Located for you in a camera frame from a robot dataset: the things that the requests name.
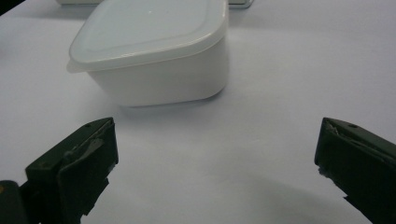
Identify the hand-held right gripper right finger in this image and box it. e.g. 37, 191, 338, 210
314, 117, 396, 224

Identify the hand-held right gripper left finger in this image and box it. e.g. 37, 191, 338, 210
20, 117, 120, 224

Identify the white lidded plastic container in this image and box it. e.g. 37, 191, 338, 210
66, 0, 230, 75

